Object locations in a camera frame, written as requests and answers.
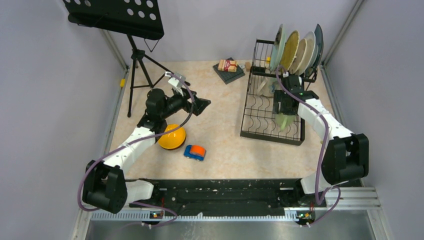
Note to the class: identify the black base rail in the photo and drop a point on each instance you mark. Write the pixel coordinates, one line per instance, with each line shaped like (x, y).
(170, 200)

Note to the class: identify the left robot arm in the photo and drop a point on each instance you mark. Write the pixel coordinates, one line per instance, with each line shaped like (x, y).
(129, 152)

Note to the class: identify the cream floral ceramic plate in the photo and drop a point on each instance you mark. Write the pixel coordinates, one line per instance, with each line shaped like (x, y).
(299, 56)

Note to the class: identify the light green round plate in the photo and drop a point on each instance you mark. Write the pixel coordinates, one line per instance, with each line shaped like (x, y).
(278, 48)

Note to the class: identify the yellow-rimmed patterned plate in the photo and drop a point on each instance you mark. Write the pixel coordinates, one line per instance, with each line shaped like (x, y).
(290, 50)

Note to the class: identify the blue orange toy car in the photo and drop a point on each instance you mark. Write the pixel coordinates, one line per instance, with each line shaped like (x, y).
(195, 152)

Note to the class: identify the black music stand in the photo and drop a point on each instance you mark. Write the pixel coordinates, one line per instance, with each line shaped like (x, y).
(134, 18)

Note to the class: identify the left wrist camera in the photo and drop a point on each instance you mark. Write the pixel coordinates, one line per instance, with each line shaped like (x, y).
(175, 83)

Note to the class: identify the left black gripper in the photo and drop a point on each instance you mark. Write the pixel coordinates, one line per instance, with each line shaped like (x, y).
(199, 104)

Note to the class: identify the light green mug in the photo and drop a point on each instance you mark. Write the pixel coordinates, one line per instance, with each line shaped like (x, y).
(283, 120)

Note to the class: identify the teal square plate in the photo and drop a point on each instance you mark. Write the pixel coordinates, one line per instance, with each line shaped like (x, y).
(318, 51)

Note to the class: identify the black wire dish rack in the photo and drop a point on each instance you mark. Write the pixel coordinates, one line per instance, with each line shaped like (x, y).
(258, 119)

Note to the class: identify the wooden blocks stack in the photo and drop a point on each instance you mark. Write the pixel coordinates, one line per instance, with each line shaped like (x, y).
(227, 65)

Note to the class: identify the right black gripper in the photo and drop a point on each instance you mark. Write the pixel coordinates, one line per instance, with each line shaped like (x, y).
(279, 96)

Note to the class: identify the beige mug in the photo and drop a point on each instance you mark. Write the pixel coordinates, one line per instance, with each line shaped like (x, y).
(267, 86)

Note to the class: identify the small wooden block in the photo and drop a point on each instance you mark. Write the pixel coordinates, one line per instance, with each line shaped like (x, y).
(247, 66)

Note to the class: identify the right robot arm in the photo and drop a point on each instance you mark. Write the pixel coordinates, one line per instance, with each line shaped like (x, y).
(344, 155)

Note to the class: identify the yellow bowl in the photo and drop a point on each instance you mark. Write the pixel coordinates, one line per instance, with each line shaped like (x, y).
(174, 139)

